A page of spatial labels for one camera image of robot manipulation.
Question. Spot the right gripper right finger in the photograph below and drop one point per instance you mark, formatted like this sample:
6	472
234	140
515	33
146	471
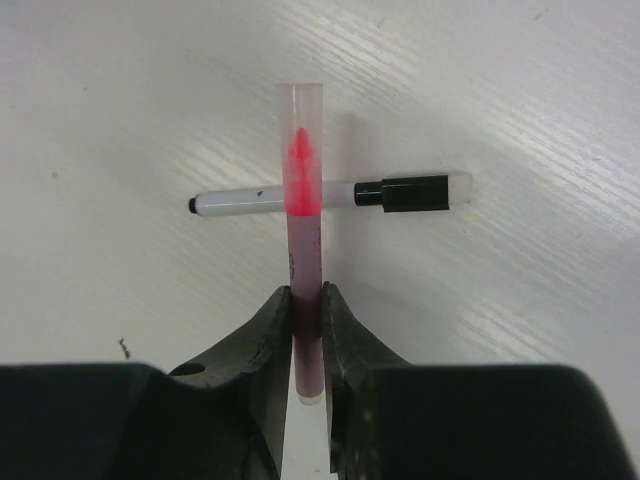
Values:
390	419

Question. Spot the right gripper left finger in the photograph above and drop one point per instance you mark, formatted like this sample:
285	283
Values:
219	415

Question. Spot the black cap marker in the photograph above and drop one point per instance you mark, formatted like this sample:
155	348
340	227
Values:
432	192

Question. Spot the red transparent pen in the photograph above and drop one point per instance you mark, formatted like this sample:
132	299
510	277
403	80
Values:
301	122

